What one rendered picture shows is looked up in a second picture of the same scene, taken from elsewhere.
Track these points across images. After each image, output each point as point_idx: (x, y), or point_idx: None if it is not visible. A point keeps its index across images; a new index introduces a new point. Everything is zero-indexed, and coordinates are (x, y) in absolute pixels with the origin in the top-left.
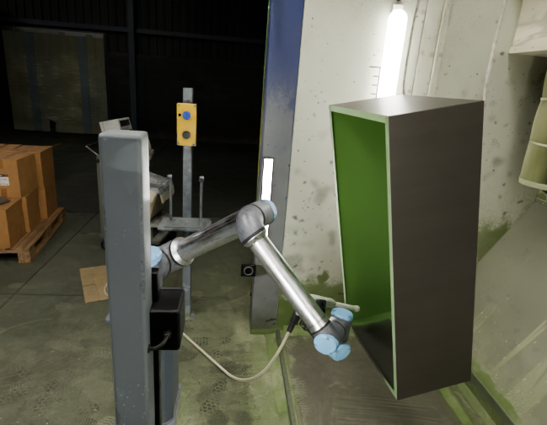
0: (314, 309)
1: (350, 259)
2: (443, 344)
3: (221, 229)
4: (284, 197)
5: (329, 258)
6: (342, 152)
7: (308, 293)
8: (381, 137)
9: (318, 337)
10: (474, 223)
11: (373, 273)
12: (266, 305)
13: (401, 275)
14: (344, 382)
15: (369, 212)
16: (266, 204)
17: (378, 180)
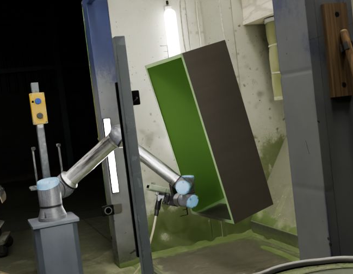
0: (171, 169)
1: (182, 165)
2: (249, 180)
3: (98, 149)
4: None
5: (166, 187)
6: (159, 93)
7: (165, 163)
8: (180, 81)
9: (177, 184)
10: (241, 103)
11: (200, 173)
12: (128, 238)
13: (212, 138)
14: (203, 265)
15: (186, 130)
16: None
17: (185, 107)
